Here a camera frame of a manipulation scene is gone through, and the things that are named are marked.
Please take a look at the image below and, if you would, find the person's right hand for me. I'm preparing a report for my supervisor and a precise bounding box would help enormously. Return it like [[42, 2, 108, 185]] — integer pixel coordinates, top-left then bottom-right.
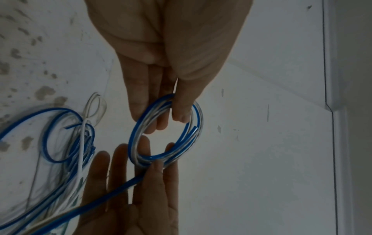
[[72, 135, 180, 235]]

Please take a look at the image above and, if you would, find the person's left hand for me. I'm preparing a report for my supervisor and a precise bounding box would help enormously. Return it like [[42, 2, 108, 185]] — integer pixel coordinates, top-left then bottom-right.
[[84, 0, 254, 135]]

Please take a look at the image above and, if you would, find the clear blue-striped cable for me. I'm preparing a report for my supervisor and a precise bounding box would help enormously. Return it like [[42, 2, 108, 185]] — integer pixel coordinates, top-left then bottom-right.
[[26, 93, 204, 235]]

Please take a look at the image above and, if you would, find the blue wire coil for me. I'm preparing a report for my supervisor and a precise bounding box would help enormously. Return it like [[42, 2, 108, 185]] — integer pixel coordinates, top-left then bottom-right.
[[0, 108, 96, 230]]

